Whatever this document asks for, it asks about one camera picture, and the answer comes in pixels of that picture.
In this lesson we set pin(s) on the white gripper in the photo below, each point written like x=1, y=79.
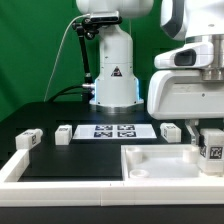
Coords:
x=189, y=84

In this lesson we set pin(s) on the white square tabletop panel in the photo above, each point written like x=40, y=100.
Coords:
x=175, y=161

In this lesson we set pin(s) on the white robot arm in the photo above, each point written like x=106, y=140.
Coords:
x=116, y=88

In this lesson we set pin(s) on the white fiducial marker sheet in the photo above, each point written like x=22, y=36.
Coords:
x=115, y=131

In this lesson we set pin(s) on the white U-shaped obstacle fence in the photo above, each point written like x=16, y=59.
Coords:
x=14, y=192

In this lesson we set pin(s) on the grey camera on mount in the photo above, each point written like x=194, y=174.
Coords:
x=101, y=17

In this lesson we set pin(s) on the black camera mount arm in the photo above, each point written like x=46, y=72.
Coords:
x=84, y=50

